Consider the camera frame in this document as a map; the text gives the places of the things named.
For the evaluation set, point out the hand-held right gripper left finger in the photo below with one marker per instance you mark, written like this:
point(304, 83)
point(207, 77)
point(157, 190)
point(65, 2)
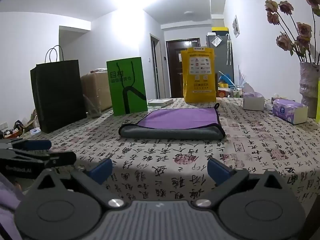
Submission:
point(101, 170)

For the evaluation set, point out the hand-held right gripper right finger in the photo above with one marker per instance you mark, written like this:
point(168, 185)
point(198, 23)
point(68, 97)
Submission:
point(218, 172)

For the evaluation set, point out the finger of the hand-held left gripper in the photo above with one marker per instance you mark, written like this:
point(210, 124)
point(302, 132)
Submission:
point(57, 158)
point(37, 145)

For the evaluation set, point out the purple grey towel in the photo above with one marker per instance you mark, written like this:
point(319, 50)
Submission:
point(175, 118)

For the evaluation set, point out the person's left forearm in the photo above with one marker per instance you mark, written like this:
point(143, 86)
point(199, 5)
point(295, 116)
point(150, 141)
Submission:
point(7, 205)

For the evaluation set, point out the pile of small boxes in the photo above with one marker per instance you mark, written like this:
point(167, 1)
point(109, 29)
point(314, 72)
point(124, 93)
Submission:
point(17, 130)

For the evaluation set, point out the printed calligraphy tablecloth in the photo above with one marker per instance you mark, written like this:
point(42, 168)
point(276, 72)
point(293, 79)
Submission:
point(250, 142)

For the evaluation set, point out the black paper bag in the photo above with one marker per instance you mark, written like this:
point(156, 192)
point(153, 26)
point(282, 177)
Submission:
point(60, 95)

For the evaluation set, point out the clear plastic container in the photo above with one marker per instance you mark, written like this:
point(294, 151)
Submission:
point(93, 108)

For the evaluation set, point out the white tissue box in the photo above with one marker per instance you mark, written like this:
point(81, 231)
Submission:
point(253, 104)

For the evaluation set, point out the green paper bag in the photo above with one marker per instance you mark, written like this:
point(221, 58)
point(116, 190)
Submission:
point(117, 92)

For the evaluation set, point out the group of small bottles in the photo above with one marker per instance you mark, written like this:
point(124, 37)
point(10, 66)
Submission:
point(236, 92)

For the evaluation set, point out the brown cardboard box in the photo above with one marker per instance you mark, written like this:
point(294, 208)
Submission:
point(97, 85)

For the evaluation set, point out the flat white box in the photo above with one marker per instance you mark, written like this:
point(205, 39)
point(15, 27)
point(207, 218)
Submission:
point(160, 102)

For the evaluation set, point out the yellow shopping bag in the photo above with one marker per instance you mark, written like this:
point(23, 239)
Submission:
point(187, 87)

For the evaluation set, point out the purple tissue pack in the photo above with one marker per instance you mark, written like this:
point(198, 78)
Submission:
point(285, 110)

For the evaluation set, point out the grey refrigerator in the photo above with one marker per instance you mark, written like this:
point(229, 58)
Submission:
point(222, 60)

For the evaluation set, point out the dark wooden door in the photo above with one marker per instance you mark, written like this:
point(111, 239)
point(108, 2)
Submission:
point(173, 67)

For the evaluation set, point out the grey interior door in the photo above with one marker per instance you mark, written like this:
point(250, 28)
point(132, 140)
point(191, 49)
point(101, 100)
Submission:
point(154, 67)

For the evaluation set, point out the yellow-green card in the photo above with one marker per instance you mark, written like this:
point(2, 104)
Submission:
point(318, 102)

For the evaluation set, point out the wrapped flower vase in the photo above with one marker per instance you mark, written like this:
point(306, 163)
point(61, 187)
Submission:
point(308, 85)

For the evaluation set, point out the yellow box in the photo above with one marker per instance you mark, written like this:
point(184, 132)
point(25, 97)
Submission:
point(220, 30)

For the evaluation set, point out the dried rose bouquet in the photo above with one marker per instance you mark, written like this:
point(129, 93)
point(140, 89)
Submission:
point(303, 30)

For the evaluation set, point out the wall picture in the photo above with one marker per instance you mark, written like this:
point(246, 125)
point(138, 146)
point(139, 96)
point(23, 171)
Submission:
point(236, 26)

